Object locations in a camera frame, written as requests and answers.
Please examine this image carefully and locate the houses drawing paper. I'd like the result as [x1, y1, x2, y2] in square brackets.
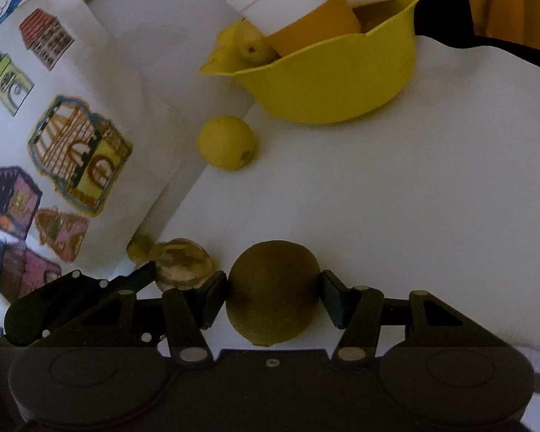
[0, 0, 186, 337]

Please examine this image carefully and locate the white orange cup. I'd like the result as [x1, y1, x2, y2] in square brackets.
[226, 0, 361, 57]

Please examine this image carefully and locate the yellow plastic bowl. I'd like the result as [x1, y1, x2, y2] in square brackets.
[200, 0, 420, 125]

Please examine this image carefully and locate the yellow fruit in bowl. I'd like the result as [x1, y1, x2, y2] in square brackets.
[235, 19, 278, 66]

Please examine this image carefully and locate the striped pepino melon back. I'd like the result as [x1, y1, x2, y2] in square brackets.
[149, 238, 215, 293]

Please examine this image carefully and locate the yellow lemon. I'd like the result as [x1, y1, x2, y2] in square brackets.
[197, 116, 258, 171]

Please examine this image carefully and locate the small brown longan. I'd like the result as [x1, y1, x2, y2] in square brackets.
[126, 233, 154, 265]

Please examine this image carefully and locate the brown kiwi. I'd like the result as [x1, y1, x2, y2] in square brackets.
[226, 240, 321, 347]

